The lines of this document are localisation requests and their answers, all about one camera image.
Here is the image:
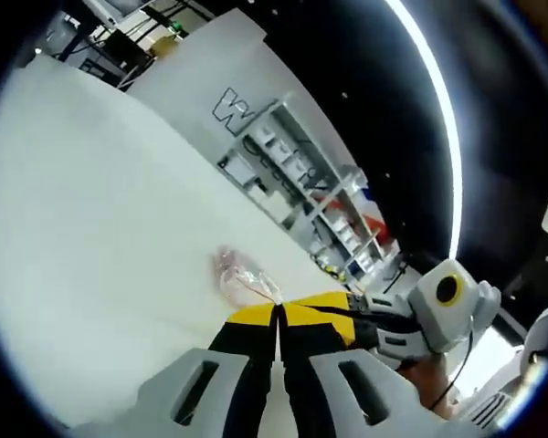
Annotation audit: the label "ceiling light strip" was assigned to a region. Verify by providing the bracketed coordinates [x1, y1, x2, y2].
[382, 0, 466, 262]

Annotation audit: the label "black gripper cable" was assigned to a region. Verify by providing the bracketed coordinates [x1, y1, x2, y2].
[427, 314, 479, 410]

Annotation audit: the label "grey metal shelving unit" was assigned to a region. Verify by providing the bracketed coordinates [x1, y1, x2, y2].
[216, 99, 404, 285]

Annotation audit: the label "yellow hanging bag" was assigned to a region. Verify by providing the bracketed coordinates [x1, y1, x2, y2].
[151, 35, 184, 59]

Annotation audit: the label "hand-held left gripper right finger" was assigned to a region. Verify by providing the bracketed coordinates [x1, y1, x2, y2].
[278, 303, 453, 438]

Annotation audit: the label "person's right hand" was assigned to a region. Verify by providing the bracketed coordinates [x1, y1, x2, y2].
[395, 353, 462, 419]

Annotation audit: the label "black tripod stand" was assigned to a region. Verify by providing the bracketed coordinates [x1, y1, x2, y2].
[384, 254, 415, 296]

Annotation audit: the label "clear resealable bag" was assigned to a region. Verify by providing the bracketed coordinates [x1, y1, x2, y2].
[209, 244, 285, 308]

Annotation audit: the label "black side desk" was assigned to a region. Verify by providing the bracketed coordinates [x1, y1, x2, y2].
[38, 0, 186, 88]

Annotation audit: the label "rows of white storage bins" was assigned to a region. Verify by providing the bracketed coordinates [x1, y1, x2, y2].
[248, 125, 387, 276]

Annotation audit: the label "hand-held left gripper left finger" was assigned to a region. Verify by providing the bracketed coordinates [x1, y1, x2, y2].
[118, 301, 279, 438]

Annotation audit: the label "heap of small tools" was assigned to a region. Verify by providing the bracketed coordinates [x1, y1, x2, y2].
[309, 252, 349, 280]

